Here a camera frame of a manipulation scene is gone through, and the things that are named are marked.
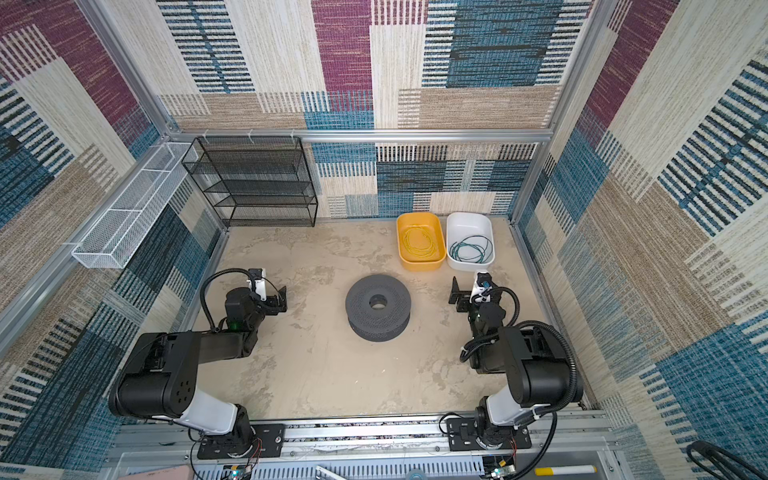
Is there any dark grey cable spool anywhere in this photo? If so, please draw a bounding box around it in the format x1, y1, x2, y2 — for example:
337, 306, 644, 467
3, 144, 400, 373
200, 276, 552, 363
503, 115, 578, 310
345, 274, 412, 342

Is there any green cable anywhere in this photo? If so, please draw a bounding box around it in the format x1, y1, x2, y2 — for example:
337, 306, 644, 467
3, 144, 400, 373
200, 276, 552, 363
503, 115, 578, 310
449, 233, 494, 265

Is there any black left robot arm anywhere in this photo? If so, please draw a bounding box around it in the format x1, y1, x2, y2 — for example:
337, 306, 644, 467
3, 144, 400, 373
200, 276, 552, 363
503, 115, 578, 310
108, 268, 287, 459

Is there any black mesh shelf rack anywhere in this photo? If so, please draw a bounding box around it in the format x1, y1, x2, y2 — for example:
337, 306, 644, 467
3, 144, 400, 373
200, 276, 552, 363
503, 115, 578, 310
181, 136, 318, 228

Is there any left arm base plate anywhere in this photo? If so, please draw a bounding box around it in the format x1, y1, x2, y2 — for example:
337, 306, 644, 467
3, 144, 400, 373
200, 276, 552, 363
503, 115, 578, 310
196, 423, 286, 460

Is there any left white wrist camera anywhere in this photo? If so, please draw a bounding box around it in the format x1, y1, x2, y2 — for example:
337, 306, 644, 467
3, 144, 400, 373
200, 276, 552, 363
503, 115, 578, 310
248, 268, 267, 302

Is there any white wire mesh tray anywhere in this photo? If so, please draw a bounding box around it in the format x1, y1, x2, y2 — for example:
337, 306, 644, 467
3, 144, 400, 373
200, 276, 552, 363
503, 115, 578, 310
72, 142, 190, 269

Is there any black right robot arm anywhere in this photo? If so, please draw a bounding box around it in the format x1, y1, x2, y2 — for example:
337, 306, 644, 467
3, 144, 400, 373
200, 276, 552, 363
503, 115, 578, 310
438, 272, 583, 451

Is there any yellow plastic bin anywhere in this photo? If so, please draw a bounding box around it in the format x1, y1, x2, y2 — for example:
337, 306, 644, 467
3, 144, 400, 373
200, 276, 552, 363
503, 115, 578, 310
396, 212, 446, 272

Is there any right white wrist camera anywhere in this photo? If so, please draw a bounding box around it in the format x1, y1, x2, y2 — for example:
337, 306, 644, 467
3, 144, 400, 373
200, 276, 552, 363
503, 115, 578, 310
470, 271, 494, 304

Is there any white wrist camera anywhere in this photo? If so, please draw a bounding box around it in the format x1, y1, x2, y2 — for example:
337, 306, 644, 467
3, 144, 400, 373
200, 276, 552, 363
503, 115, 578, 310
248, 268, 267, 302
470, 271, 494, 304

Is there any aluminium mounting rail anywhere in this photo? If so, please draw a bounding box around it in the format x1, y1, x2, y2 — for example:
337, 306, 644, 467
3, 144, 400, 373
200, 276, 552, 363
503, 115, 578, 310
107, 411, 613, 480

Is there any white plastic bin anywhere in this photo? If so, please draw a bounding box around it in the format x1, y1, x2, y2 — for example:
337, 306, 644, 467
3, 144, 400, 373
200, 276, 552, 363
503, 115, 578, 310
445, 212, 496, 272

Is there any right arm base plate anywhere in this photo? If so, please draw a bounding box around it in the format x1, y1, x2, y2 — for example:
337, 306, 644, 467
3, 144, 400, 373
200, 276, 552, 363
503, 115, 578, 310
439, 415, 532, 451

